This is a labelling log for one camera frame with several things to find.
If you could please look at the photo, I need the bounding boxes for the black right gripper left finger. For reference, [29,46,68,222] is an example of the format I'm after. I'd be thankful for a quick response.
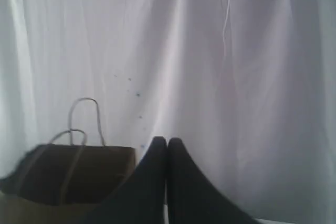
[83,136,167,224]

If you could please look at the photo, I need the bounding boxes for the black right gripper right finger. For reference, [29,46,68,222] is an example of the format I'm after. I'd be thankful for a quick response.
[166,138,259,224]

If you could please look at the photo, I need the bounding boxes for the large brown paper bag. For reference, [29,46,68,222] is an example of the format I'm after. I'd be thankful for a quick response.
[1,106,135,223]

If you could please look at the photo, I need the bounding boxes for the white backdrop curtain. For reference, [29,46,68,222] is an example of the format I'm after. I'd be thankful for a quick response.
[1,0,335,223]

